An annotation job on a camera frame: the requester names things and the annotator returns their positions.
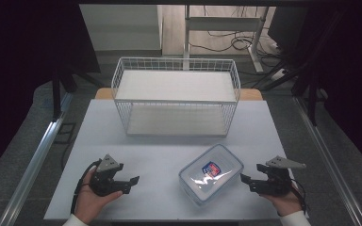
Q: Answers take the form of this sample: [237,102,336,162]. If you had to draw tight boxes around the person's left white sleeve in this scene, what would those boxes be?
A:
[61,214,90,226]

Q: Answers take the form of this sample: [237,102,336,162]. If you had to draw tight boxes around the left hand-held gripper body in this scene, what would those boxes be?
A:
[89,153,125,198]

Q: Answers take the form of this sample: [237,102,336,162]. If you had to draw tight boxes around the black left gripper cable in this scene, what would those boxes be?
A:
[70,158,104,216]

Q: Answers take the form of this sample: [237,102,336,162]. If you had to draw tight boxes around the person's left hand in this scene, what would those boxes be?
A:
[74,169,123,225]

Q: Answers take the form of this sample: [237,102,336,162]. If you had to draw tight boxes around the person's right white sleeve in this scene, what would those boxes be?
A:
[278,209,313,226]

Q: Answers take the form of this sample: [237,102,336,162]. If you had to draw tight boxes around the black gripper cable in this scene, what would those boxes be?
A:
[70,158,104,216]
[289,178,309,215]

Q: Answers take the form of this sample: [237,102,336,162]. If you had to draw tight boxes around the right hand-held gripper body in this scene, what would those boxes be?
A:
[255,155,307,198]

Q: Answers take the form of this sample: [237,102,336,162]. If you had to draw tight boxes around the person's white sleeve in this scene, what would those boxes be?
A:
[61,214,90,226]
[278,209,313,226]

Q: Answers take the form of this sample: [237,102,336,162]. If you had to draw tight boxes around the black tripod stand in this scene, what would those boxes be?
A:
[253,8,350,127]

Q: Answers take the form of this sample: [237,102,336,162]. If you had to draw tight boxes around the white power strip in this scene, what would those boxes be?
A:
[270,68,288,81]

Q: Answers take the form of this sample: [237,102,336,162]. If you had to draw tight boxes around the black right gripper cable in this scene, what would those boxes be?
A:
[289,178,309,215]

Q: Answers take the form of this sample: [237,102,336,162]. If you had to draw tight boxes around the aluminium rail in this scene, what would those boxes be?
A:
[0,91,74,226]
[291,93,362,226]

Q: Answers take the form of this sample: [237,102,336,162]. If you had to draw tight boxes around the black curtain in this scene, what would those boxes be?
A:
[290,0,362,180]
[0,0,102,185]

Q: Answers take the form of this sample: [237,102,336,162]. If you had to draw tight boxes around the white wire shelf rack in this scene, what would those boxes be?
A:
[110,56,242,137]

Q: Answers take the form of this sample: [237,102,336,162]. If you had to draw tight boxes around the white cabinet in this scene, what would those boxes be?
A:
[78,3,164,53]

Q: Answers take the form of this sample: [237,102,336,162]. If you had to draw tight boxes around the white metal desk frame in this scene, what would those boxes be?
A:
[183,4,271,73]

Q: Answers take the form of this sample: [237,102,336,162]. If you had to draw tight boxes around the black floor cables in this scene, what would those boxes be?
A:
[189,5,285,78]

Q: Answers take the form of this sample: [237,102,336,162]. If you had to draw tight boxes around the person's right hand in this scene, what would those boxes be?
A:
[259,187,304,218]

